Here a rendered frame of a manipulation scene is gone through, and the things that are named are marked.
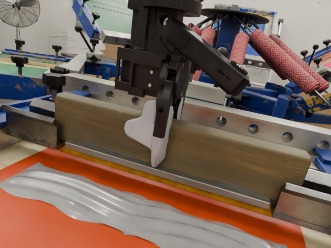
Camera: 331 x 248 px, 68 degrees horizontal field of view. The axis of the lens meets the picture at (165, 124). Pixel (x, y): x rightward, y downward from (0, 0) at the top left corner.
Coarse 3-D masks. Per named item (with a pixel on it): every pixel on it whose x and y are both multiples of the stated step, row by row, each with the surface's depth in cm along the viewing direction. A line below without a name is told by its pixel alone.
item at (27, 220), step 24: (24, 168) 35; (72, 168) 37; (96, 168) 38; (0, 192) 30; (144, 192) 34; (0, 216) 26; (24, 216) 27; (48, 216) 27; (0, 240) 23; (24, 240) 24; (48, 240) 24; (72, 240) 25; (96, 240) 25
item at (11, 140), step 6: (0, 132) 38; (6, 132) 39; (0, 138) 39; (6, 138) 40; (12, 138) 41; (18, 138) 42; (0, 144) 39; (6, 144) 40; (12, 144) 41; (312, 162) 46; (312, 168) 44; (318, 168) 44
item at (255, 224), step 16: (160, 192) 35; (176, 192) 36; (192, 192) 36; (176, 208) 32; (192, 208) 33; (208, 208) 33; (224, 208) 34; (240, 208) 35; (240, 224) 31; (256, 224) 32; (272, 224) 32; (288, 224) 33; (128, 240) 26; (144, 240) 26; (272, 240) 29; (288, 240) 30
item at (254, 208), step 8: (64, 152) 40; (72, 152) 39; (96, 160) 39; (104, 160) 38; (120, 168) 38; (128, 168) 37; (144, 176) 37; (152, 176) 36; (168, 184) 36; (176, 184) 35; (200, 192) 35; (208, 192) 34; (224, 200) 34; (232, 200) 34; (248, 208) 33; (256, 208) 33
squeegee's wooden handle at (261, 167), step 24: (72, 96) 37; (72, 120) 37; (96, 120) 35; (120, 120) 34; (96, 144) 36; (120, 144) 35; (168, 144) 33; (192, 144) 32; (216, 144) 31; (240, 144) 30; (264, 144) 30; (192, 168) 33; (216, 168) 32; (240, 168) 31; (264, 168) 30; (288, 168) 29; (264, 192) 31
